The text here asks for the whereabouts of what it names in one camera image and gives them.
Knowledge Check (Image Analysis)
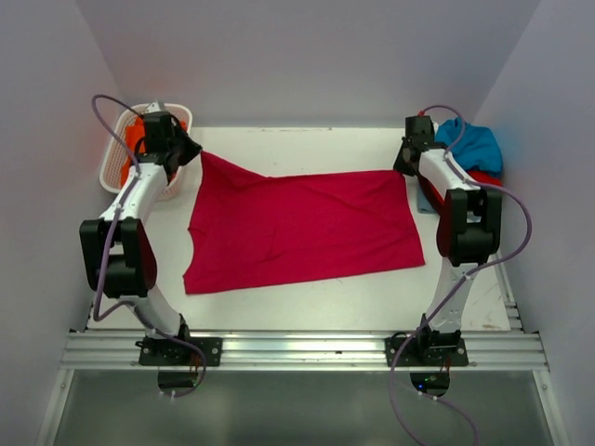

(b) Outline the crimson pink t shirt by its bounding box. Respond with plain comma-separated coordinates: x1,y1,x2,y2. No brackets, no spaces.
183,152,425,295

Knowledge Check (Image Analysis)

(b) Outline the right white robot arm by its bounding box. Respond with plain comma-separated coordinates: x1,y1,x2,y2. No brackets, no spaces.
386,113,502,366

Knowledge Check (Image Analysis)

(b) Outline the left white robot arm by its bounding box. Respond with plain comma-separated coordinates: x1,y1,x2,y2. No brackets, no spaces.
79,103,202,365

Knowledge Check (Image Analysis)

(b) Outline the orange t shirt in basket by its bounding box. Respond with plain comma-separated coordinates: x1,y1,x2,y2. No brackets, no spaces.
123,117,176,182

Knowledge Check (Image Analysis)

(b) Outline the white plastic laundry basket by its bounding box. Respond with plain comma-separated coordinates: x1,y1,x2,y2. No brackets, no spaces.
99,103,193,201

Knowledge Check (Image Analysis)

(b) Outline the light blue folded t shirt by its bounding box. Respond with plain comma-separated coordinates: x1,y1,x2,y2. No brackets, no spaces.
416,185,436,215

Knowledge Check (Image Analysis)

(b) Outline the red folded t shirt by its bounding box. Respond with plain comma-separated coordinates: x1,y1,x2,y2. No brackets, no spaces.
418,170,502,214

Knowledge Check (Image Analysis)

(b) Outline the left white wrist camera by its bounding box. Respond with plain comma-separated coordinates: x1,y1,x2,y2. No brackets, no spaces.
143,101,167,114

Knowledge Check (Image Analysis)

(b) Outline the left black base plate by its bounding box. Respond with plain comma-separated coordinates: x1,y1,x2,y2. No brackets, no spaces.
135,336,222,367

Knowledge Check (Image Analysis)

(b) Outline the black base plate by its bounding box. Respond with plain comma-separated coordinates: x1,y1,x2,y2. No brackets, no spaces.
383,334,467,369
135,336,222,367

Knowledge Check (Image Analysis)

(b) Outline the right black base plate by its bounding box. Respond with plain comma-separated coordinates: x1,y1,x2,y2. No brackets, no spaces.
383,334,467,369

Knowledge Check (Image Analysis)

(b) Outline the aluminium front rail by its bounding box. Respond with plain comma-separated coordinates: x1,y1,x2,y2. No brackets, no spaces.
59,330,549,372

